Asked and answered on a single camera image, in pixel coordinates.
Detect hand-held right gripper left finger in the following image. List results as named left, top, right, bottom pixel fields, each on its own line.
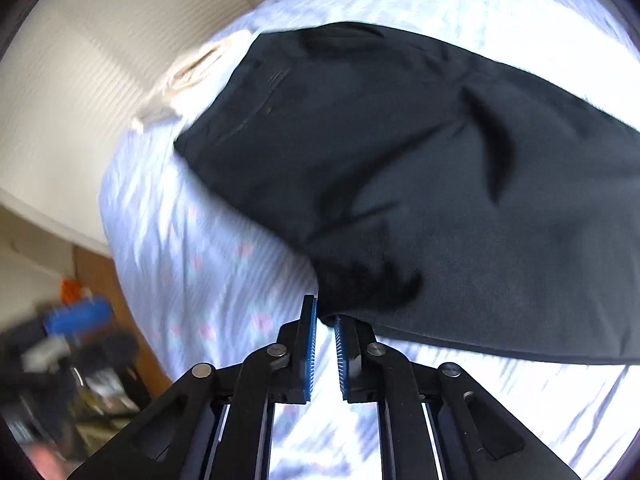
left=67, top=295, right=319, bottom=480

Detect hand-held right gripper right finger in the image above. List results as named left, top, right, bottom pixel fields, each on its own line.
left=333, top=314, right=582, bottom=480

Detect black pants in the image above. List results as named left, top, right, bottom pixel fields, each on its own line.
left=173, top=21, right=640, bottom=366

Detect blue floral bed sheet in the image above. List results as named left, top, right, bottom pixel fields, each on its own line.
left=97, top=0, right=640, bottom=480

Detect blue blurred object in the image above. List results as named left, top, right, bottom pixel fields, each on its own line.
left=43, top=299, right=114, bottom=337

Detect orange blurred object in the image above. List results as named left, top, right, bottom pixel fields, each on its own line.
left=60, top=280, right=87, bottom=303

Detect dark blurred clutter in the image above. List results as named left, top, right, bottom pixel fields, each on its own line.
left=0, top=327, right=153, bottom=443

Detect cream white folded garment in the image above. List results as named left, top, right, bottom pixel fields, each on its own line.
left=131, top=29, right=262, bottom=134

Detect white louvered wardrobe doors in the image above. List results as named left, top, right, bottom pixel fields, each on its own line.
left=0, top=0, right=346, bottom=261

